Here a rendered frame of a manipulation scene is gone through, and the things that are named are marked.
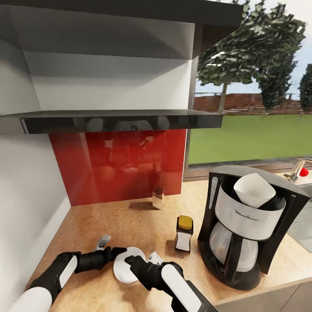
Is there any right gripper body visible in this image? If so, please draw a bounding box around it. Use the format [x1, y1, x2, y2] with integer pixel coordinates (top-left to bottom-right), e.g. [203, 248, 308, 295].
[130, 256, 154, 291]

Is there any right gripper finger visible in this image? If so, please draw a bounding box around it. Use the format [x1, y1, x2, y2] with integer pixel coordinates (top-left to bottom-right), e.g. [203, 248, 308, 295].
[124, 255, 136, 265]

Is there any saucer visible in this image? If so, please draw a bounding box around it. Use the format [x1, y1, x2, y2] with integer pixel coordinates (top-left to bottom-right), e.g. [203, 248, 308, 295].
[114, 247, 146, 283]

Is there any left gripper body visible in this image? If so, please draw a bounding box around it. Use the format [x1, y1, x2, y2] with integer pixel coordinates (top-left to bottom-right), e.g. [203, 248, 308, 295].
[88, 247, 112, 271]

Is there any bottle of coffee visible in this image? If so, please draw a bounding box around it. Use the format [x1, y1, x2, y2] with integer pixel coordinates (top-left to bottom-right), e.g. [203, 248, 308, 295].
[175, 215, 193, 253]

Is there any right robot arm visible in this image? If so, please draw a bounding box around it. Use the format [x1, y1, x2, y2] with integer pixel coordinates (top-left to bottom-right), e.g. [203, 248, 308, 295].
[124, 252, 218, 312]

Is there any paper coffee filter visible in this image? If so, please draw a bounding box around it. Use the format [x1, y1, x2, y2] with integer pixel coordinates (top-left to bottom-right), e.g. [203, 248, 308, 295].
[234, 173, 276, 209]

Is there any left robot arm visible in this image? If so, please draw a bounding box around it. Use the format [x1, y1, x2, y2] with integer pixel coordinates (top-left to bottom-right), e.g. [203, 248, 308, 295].
[5, 234, 127, 312]

